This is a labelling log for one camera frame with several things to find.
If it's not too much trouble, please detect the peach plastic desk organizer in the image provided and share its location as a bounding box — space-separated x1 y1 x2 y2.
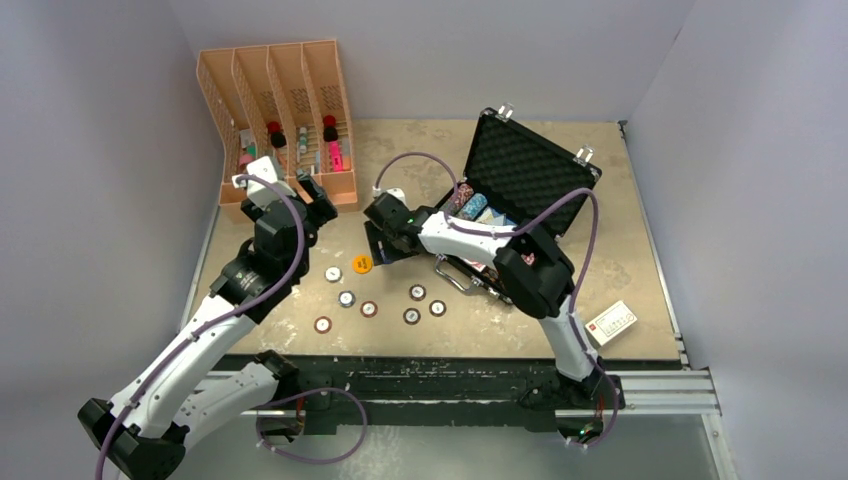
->
196 39 359 223

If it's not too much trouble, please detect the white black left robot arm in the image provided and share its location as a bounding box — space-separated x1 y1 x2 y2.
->
78 167 338 479

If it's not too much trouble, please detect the blue white poker chip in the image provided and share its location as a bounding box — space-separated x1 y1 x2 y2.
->
338 290 356 308

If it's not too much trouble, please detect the red black marker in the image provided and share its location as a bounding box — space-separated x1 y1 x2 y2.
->
322 115 339 143
266 121 287 149

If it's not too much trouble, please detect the pink highlighter marker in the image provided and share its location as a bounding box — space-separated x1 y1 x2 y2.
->
327 140 345 172

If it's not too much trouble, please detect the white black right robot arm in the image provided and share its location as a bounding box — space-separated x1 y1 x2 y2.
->
364 192 620 407

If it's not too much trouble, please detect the blue playing card deck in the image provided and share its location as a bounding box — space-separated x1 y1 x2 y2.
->
475 207 514 226

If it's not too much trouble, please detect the black aluminium poker case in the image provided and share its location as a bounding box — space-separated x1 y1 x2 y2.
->
463 105 602 300

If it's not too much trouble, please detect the red white poker chip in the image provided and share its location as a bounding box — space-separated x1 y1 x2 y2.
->
360 301 378 318
313 316 333 334

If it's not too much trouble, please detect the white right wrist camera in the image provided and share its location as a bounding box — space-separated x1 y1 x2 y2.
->
372 187 407 205

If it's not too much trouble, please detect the grey white poker chip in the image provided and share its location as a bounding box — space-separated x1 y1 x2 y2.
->
324 266 343 283

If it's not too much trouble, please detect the orange dealer button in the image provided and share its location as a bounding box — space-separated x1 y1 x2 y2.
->
352 255 374 274

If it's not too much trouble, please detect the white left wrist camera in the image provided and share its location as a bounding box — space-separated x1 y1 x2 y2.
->
231 156 297 209

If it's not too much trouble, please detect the black metal base rail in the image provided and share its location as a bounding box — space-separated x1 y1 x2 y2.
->
198 354 627 439

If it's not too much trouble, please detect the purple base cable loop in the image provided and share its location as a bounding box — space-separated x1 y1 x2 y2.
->
254 387 369 465

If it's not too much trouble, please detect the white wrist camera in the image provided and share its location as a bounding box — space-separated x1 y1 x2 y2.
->
231 156 297 209
372 187 407 205

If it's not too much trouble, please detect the white playing card box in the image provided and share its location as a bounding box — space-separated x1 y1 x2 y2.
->
585 300 638 347

